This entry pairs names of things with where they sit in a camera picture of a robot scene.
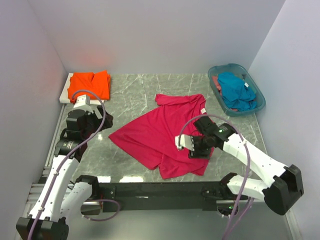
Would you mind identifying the pink t shirt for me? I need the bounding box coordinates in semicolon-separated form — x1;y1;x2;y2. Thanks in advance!
109;94;209;179

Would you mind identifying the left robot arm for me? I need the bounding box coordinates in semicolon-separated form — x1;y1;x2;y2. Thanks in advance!
16;103;113;240

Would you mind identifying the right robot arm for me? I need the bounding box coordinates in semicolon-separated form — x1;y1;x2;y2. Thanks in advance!
175;114;304;216

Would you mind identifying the blue t shirt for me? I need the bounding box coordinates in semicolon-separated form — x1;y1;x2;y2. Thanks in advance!
218;72;257;112

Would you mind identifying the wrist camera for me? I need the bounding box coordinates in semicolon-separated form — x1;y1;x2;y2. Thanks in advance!
174;134;195;151
73;94;92;112

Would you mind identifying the teal plastic basket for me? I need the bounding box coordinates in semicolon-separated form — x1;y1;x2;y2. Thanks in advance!
207;63;266;117

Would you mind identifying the white foam pad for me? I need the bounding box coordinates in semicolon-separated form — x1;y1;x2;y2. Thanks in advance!
59;73;100;106

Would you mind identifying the salmon t shirt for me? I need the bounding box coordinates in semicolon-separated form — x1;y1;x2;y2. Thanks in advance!
211;75;222;96

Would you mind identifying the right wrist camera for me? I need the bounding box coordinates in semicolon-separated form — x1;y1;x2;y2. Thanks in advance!
174;134;195;151

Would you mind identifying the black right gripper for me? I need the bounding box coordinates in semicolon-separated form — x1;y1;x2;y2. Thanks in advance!
187;134;212;161

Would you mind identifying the aluminium frame rail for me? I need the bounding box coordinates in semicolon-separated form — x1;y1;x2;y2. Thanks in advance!
21;104;66;218

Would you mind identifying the orange folded t shirt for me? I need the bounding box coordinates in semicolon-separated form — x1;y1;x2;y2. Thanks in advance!
67;70;111;103

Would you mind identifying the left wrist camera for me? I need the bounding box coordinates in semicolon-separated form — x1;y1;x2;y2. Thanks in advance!
73;94;92;112

